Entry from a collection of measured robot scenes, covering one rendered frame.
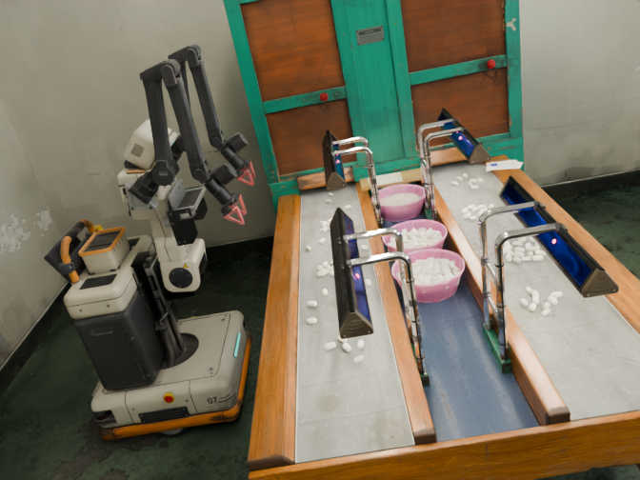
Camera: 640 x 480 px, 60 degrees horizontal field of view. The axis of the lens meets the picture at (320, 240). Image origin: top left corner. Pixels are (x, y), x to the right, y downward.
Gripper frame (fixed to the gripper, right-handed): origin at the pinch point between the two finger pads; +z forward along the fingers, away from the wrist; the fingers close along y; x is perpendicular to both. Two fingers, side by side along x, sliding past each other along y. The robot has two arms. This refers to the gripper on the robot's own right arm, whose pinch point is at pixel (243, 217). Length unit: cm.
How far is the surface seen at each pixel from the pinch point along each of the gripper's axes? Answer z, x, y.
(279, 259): 25.0, 2.0, 3.6
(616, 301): 73, -93, -62
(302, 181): 23, -11, 74
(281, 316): 26.2, -0.5, -39.9
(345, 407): 37, -17, -86
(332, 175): 8.2, -38.5, 0.4
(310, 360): 33, -8, -63
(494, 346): 60, -57, -68
